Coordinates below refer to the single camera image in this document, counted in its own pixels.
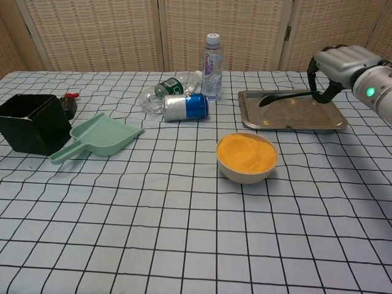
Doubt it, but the black bottle red cap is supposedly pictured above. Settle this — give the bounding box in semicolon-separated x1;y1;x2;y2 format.
59;91;80;120

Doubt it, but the metal tray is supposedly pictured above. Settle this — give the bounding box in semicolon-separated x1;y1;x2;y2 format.
238;89;349;132

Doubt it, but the blue checked tablecloth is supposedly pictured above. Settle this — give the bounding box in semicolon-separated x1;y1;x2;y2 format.
0;70;392;294

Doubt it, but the green plastic dustpan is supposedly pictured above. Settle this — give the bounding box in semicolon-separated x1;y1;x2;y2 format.
49;112;145;166

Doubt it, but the woven folding screen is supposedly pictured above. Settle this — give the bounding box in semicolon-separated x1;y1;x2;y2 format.
0;0;392;80

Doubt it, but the clear bottle purple label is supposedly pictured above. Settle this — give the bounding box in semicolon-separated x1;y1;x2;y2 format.
201;32;224;102

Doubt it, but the blue and silver can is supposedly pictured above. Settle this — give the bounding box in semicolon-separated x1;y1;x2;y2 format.
162;92;211;123

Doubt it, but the black plastic spoon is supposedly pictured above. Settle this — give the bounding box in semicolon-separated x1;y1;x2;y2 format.
258;90;321;108

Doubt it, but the white bowl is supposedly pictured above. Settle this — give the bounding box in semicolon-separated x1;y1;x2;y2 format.
216;132;279;184

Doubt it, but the black square box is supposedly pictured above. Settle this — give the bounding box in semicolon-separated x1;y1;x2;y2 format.
0;94;72;156

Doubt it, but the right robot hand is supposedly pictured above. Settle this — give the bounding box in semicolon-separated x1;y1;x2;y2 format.
307;45;383;104

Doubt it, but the clear bottle green label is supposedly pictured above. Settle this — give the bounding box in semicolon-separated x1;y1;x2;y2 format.
139;70;203;115

